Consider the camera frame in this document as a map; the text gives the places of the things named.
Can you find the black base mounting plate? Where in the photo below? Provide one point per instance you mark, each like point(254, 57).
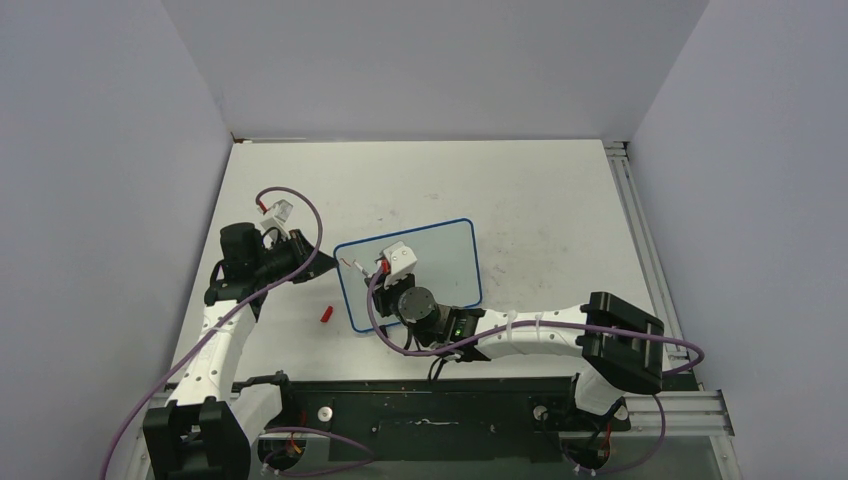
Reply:
point(536, 448)

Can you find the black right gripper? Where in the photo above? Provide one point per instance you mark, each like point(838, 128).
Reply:
point(383, 295)

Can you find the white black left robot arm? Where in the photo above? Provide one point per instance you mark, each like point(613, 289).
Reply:
point(196, 434)

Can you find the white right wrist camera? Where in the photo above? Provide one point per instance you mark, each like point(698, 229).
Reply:
point(397, 261)

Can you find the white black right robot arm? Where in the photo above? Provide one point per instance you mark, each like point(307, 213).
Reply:
point(620, 342)

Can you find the blue-framed whiteboard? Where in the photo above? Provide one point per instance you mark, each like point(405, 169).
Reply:
point(447, 265)

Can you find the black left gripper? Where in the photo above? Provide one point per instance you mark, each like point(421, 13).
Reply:
point(302, 252)

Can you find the red whiteboard marker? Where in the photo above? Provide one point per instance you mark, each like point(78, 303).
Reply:
point(362, 269)

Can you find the aluminium right side rail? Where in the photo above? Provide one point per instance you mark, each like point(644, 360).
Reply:
point(653, 273)

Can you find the red marker cap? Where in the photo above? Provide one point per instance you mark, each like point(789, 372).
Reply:
point(327, 314)

